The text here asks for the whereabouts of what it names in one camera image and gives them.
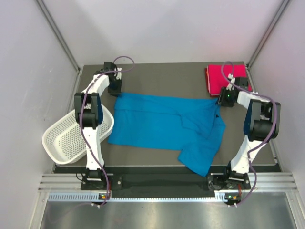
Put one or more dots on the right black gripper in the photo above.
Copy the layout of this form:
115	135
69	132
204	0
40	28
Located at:
222	102

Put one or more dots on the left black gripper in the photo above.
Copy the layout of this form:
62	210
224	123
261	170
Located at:
117	92

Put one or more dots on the blue t-shirt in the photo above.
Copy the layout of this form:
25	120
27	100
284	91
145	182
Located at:
192	126

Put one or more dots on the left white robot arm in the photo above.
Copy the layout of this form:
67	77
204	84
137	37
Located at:
89	115

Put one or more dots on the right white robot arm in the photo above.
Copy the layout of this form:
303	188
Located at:
260	125

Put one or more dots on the folded pink t-shirt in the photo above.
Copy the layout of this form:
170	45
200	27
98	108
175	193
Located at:
216	73

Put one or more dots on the folded red t-shirt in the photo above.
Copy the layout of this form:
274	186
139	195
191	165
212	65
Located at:
211	84

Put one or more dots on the white perforated plastic basket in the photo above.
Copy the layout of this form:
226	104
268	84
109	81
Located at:
66	143

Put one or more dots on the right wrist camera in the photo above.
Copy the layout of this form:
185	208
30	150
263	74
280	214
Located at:
230	86

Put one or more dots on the left aluminium frame post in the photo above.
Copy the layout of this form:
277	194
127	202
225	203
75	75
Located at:
51	22

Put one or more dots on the aluminium frame post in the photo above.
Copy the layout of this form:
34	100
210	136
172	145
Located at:
51	22
270	28

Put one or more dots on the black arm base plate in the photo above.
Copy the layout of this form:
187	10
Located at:
165	185

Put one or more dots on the white slotted cable duct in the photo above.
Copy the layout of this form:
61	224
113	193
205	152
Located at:
99	198

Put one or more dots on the aluminium front rail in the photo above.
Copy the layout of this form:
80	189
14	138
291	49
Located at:
266	182

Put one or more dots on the right aluminium frame post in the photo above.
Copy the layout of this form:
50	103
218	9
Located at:
270	28

